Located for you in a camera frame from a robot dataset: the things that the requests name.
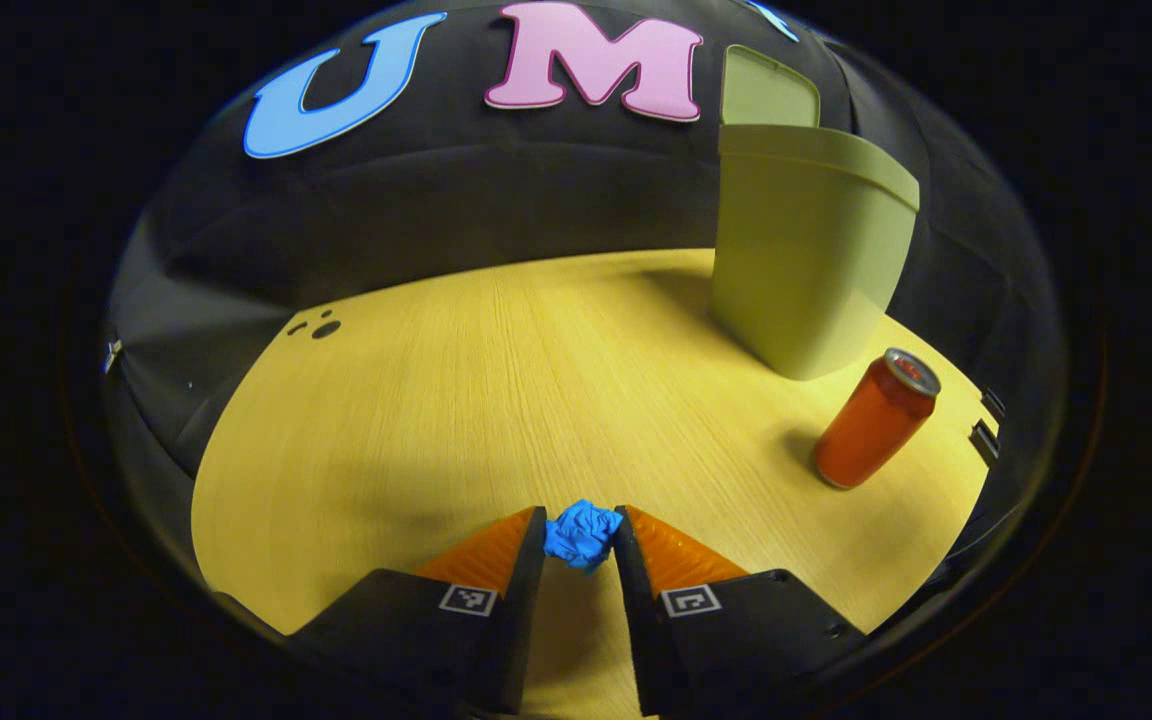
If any blue paper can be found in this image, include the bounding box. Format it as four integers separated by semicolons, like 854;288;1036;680
543;498;625;576

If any wooden desktop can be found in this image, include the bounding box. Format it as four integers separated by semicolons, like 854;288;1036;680
191;248;999;720

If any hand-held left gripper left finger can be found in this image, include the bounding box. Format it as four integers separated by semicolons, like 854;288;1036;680
286;505;549;716

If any orange pop can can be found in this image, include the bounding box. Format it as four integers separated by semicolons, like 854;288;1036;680
814;347;942;491

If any black backdrop cloth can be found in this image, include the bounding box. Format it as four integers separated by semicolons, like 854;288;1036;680
101;0;1067;561

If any green desktop garbage bin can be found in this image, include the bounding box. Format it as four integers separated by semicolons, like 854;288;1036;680
708;44;922;382

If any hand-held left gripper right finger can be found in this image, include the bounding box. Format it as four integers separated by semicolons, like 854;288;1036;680
614;505;872;718

